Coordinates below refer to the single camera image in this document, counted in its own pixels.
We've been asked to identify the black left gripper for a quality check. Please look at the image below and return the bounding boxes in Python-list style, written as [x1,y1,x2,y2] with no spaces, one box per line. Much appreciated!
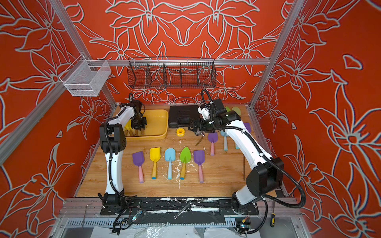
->
[131,115,147,130]

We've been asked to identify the pink handled tool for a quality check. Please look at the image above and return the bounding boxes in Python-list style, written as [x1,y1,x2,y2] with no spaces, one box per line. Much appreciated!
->
[208,132,218,156]

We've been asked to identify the small green shovel wooden handle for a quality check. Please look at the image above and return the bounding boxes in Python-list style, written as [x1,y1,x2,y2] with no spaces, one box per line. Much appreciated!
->
[180,147,191,180]

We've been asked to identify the yellow shovel yellow handle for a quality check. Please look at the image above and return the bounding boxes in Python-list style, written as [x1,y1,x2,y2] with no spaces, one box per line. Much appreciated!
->
[150,147,161,179]

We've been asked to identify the purple shovel blade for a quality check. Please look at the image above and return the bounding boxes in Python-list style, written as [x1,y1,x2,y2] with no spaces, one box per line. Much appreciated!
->
[133,151,145,183]

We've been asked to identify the blue shovel white handle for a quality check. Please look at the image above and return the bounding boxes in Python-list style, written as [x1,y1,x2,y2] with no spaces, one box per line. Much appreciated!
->
[164,148,176,180]

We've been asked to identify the purple square shovel pink handle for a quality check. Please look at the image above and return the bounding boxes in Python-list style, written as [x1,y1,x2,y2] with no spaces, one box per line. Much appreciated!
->
[244,123,252,133]

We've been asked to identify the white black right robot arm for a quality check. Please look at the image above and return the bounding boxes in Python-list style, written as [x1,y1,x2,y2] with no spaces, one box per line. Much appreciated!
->
[188,99,307,208]

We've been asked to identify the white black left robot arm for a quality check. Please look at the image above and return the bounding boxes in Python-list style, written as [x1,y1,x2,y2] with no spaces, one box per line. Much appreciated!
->
[98,93,147,212]

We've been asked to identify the yellow storage box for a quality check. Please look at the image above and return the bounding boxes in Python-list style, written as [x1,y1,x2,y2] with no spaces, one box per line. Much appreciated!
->
[124,109,169,141]

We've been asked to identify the yellow tape roll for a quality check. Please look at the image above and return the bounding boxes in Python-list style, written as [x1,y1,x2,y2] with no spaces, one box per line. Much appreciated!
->
[176,128,186,137]

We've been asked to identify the black plastic tool case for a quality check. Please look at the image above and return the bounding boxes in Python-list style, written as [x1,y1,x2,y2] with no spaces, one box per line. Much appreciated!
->
[168,105,200,129]

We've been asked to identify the hex key on table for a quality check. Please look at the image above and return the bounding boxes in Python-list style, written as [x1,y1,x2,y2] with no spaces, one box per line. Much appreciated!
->
[243,156,246,180]

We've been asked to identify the black wire wall basket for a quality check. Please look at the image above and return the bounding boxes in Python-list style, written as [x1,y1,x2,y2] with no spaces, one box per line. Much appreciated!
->
[127,57,217,89]

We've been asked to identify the clear mesh wall basket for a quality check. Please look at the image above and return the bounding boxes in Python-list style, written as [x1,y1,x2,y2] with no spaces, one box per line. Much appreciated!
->
[59,59,111,97]

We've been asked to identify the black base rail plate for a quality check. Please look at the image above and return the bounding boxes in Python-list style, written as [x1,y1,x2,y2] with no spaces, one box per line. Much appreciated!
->
[98,194,259,215]

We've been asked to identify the wrench on base rail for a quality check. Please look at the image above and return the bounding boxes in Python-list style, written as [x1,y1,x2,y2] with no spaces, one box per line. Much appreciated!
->
[174,201,192,219]

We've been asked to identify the grey cable duct strip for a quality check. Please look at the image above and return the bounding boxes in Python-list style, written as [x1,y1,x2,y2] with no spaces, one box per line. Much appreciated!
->
[63,217,239,229]

